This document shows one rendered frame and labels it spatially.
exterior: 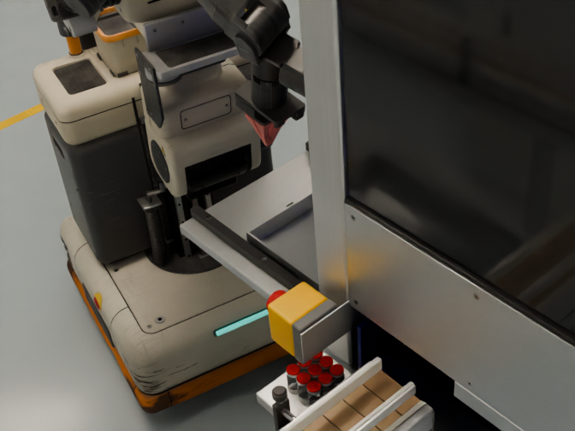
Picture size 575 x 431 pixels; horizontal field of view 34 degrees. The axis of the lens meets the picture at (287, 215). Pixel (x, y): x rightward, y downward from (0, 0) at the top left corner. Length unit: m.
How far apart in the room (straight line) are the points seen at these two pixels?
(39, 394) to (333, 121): 1.72
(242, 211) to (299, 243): 0.14
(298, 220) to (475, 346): 0.61
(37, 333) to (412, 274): 1.83
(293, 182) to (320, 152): 0.58
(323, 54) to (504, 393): 0.46
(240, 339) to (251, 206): 0.76
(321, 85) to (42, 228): 2.18
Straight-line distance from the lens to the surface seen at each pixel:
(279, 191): 1.76
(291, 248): 1.63
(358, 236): 1.23
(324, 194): 1.24
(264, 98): 1.45
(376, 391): 1.35
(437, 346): 1.23
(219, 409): 2.54
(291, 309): 1.32
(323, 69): 1.12
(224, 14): 1.35
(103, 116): 2.29
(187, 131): 2.09
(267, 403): 1.41
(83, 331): 2.83
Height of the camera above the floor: 1.97
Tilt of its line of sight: 40 degrees down
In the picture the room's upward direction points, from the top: 5 degrees counter-clockwise
